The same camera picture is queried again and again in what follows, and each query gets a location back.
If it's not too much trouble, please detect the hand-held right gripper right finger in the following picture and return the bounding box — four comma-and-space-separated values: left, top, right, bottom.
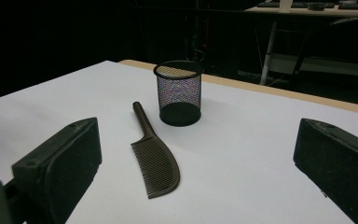
293, 118, 358, 224

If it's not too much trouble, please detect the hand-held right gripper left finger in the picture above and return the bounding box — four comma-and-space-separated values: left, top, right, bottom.
11, 117, 103, 224

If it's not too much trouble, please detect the dark brown comb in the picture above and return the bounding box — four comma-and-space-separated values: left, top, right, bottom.
131, 101, 181, 200

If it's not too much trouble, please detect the black mesh pen holder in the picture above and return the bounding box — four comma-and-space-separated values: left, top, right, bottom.
153, 60, 205, 127

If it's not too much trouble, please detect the white table sheet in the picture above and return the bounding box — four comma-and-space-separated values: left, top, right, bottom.
0, 60, 358, 224

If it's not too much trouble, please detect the wooden desk with white legs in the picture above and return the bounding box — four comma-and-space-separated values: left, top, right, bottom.
243, 0, 358, 87

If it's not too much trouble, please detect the black folding chair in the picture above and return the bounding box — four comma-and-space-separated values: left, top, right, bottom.
292, 16, 358, 77

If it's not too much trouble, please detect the black computer mouse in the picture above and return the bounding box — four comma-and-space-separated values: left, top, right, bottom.
307, 3, 326, 12

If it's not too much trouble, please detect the black keyboard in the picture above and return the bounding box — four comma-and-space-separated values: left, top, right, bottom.
255, 1, 337, 9
337, 1, 358, 10

